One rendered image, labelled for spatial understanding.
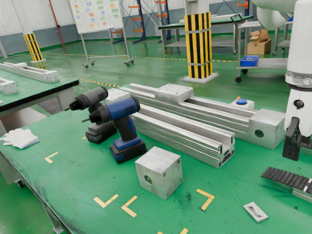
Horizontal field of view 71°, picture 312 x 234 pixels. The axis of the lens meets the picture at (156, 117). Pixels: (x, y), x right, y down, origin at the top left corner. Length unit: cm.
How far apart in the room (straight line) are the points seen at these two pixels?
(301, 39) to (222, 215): 42
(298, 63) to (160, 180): 41
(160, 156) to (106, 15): 581
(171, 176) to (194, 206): 10
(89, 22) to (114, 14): 85
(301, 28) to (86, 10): 634
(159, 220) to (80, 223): 21
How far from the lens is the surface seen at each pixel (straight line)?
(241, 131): 87
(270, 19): 110
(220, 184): 69
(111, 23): 626
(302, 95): 52
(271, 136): 82
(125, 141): 80
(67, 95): 224
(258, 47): 575
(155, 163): 62
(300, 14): 50
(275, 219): 63
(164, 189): 63
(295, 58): 51
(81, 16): 679
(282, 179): 69
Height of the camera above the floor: 126
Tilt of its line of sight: 26 degrees down
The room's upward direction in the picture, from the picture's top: 9 degrees counter-clockwise
